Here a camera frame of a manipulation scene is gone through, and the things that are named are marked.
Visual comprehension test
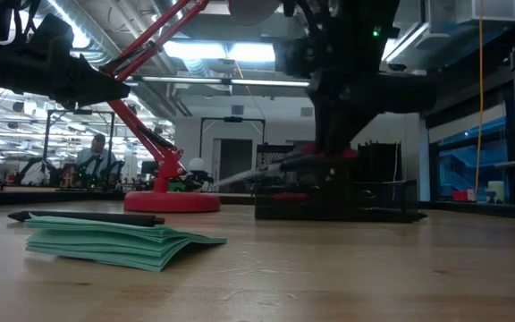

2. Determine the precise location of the black background stand frame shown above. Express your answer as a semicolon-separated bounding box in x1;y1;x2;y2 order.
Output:
42;109;116;180

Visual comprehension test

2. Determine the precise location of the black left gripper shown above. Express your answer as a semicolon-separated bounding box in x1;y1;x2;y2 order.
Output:
15;42;131;109

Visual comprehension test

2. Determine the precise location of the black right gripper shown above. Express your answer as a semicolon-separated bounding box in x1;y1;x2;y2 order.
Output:
273;38;437;157

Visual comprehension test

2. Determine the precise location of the yellow hanging cable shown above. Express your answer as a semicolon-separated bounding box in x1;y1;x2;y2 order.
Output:
474;0;485;198

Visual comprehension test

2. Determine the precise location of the white ceiling box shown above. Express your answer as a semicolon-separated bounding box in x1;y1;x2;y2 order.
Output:
456;0;515;23

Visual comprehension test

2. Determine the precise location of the small red rectangular object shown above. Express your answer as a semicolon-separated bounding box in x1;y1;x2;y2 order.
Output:
273;192;311;201

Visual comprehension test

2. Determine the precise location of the black background gantry frame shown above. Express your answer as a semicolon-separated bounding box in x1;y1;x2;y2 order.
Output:
198;115;267;193

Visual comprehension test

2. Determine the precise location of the red desk lamp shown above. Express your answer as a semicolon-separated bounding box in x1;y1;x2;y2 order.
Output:
98;0;282;214

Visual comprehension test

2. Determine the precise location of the teal sticky note pad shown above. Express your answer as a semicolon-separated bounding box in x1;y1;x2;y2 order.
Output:
23;213;228;273

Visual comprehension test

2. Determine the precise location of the black mesh desk organizer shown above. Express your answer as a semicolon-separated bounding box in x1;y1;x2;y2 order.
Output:
254;142;421;224

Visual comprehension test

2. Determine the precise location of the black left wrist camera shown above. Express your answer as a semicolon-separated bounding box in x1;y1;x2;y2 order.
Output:
27;12;76;53

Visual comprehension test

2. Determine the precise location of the black pen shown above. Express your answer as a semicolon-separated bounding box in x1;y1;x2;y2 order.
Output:
7;209;166;228

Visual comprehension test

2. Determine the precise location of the long tube light fixture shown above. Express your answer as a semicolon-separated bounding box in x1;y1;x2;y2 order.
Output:
140;75;311;88

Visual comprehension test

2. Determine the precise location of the white round dome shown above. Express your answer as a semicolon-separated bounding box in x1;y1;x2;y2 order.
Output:
188;157;208;174

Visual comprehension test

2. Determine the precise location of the person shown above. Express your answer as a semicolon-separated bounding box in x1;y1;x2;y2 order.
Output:
74;132;119;180

